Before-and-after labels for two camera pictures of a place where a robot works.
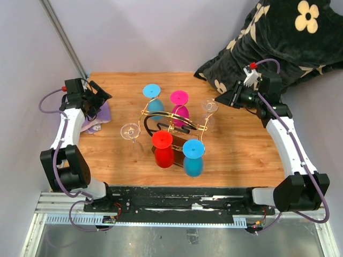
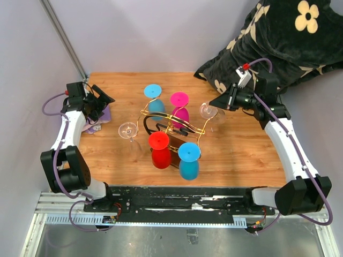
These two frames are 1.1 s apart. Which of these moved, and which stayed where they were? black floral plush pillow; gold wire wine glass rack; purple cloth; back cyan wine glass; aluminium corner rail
Moved: gold wire wine glass rack
Stayed: aluminium corner rail; purple cloth; back cyan wine glass; black floral plush pillow
